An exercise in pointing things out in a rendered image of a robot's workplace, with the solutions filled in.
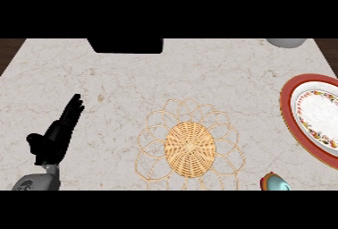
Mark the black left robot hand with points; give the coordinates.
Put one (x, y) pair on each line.
(54, 138)

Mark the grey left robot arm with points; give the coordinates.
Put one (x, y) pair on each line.
(38, 180)

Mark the woven wicker placemat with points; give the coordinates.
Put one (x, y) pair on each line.
(189, 149)

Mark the red rimmed floral plate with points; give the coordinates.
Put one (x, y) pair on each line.
(317, 116)

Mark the black appliance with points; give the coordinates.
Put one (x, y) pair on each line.
(127, 45)

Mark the teal and orange object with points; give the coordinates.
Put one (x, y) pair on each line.
(274, 182)

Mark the grey round container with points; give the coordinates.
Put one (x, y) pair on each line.
(285, 42)

